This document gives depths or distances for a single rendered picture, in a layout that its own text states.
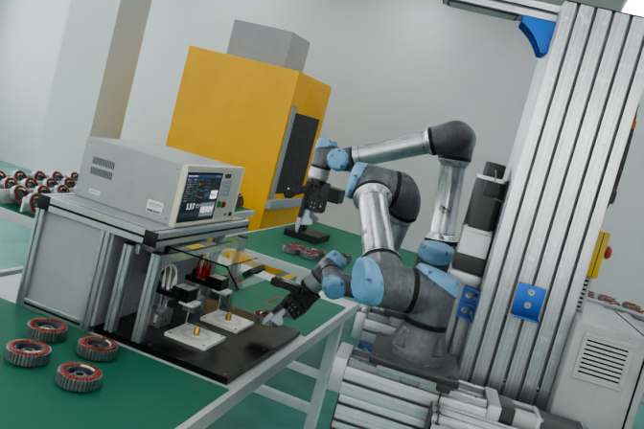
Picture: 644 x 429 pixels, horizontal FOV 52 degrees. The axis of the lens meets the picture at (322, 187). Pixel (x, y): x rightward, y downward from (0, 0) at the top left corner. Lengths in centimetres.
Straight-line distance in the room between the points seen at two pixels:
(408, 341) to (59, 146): 497
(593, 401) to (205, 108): 479
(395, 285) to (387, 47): 605
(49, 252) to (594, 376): 164
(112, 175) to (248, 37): 419
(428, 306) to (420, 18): 607
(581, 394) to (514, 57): 574
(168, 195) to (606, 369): 136
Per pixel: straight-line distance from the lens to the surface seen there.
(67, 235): 223
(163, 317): 230
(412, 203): 202
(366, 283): 164
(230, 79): 606
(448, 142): 219
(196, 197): 224
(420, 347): 171
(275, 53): 620
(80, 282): 222
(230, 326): 242
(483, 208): 193
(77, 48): 631
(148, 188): 221
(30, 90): 970
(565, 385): 192
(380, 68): 755
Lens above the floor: 155
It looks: 5 degrees down
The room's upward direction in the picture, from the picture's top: 15 degrees clockwise
